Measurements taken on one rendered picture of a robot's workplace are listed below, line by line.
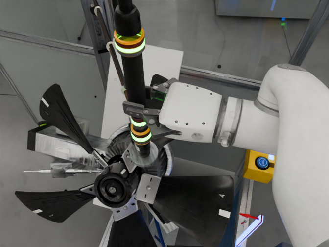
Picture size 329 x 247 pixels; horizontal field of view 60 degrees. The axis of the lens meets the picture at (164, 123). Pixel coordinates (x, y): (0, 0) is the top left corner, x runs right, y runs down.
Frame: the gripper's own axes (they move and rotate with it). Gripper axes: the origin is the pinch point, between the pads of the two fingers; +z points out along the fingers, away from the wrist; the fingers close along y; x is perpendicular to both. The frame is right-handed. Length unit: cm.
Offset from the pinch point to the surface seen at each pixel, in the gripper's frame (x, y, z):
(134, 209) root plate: -53, -5, 4
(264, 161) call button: -54, 25, -36
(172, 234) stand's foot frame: -154, 13, -6
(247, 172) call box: -58, 21, -32
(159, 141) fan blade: -27.4, 8.0, -1.4
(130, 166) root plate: -36.8, 2.4, 6.4
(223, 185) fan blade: -41.1, 6.2, -22.2
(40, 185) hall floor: -161, 22, 98
